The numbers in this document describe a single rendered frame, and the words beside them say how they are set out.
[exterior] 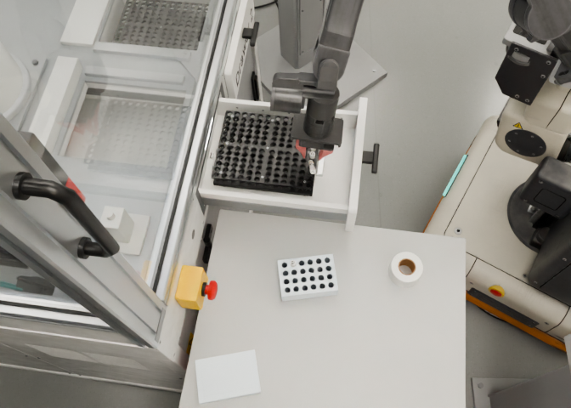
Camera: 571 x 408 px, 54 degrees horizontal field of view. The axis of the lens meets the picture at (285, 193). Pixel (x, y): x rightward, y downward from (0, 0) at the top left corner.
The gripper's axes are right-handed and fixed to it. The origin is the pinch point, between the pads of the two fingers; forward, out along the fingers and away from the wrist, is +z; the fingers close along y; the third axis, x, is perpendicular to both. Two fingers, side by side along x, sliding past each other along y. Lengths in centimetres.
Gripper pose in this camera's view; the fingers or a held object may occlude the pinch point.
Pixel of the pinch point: (312, 154)
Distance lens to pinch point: 121.5
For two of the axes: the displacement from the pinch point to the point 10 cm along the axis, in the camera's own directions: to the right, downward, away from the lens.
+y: 9.9, 1.4, 0.0
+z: -0.8, 5.3, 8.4
